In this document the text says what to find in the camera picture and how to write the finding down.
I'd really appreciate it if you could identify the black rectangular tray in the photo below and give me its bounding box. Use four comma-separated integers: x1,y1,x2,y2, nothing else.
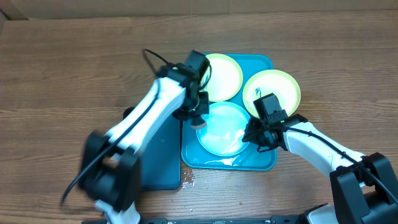
119,116,181,192

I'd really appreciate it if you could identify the light blue plate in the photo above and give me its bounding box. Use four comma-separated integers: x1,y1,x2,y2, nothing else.
196,101,250,157

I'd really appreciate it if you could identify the yellow-green plate top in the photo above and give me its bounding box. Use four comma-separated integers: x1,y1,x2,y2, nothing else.
200,54,243,102

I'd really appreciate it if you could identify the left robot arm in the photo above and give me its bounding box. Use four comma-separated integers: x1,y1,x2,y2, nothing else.
73,68,209,223

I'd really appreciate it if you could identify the teal plastic tray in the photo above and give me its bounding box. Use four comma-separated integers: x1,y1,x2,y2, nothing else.
180,53,278,172

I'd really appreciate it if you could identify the yellow-green plate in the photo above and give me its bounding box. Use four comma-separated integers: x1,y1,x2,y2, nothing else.
243,70,301,118
200,54,243,102

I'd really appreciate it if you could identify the green scrubbing sponge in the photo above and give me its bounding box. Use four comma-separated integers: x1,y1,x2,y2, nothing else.
190,119,207,129

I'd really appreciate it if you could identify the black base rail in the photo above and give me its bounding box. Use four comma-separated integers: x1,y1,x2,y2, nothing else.
81,214,312,224

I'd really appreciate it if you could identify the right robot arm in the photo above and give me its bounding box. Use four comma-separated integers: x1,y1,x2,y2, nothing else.
243,114,397,224

